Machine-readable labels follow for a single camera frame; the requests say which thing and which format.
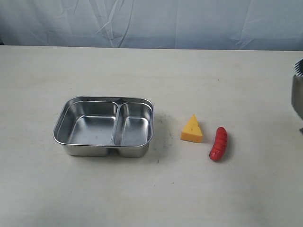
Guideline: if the stainless steel lunch box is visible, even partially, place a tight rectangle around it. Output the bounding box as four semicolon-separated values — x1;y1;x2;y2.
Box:
53;96;154;158

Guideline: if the yellow toy cheese wedge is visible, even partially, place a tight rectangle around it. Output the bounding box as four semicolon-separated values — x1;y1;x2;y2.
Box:
180;115;203;143

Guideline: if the red toy sausage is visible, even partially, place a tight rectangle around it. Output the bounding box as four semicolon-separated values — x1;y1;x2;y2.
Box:
209;127;228;161

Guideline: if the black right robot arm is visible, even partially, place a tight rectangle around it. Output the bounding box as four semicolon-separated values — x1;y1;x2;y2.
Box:
291;59;303;120

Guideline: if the blue-grey backdrop cloth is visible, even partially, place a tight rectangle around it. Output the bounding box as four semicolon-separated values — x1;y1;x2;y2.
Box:
0;0;303;51

